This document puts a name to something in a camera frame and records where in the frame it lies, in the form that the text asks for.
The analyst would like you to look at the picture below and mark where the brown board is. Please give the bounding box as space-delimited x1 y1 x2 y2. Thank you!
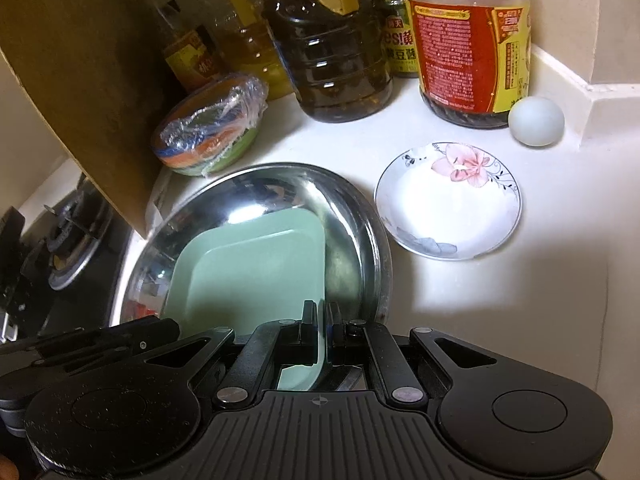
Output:
0 0 203 239

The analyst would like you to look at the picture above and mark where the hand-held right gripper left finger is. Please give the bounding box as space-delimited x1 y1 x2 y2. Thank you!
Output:
142 300 321 408

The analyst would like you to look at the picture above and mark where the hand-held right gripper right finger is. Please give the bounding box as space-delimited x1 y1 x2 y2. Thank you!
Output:
324 301 498 406

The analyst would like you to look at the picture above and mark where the slim bottle yellow cap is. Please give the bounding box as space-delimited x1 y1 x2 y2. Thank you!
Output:
129 0 223 93

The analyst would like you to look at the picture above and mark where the stack of wrapped colourful bowls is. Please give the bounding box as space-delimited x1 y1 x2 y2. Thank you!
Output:
152 73 269 177

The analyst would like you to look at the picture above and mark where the large red label bottle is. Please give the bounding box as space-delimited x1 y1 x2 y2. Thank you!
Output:
402 0 532 129

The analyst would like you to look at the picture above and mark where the black gas stove burner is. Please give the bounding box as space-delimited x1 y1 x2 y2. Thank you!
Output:
0 174 133 347

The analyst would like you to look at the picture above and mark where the stainless steel basin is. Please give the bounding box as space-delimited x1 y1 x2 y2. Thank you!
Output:
109 162 394 333

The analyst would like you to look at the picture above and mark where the green sauce jar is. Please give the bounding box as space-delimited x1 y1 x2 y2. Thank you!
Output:
366 0 422 79

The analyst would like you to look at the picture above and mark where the dark oil jug yellow handle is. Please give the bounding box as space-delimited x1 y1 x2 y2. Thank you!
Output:
261 0 394 124

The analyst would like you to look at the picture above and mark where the white floral plate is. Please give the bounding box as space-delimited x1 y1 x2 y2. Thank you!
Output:
374 142 525 261

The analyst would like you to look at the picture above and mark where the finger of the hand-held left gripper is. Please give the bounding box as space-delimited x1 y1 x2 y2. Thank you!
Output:
27 316 182 367

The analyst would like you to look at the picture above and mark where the yellow cooking oil bottle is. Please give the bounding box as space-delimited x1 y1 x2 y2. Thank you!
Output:
209 0 292 102

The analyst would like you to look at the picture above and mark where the pale egg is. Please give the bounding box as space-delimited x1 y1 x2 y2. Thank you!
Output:
508 97 565 148

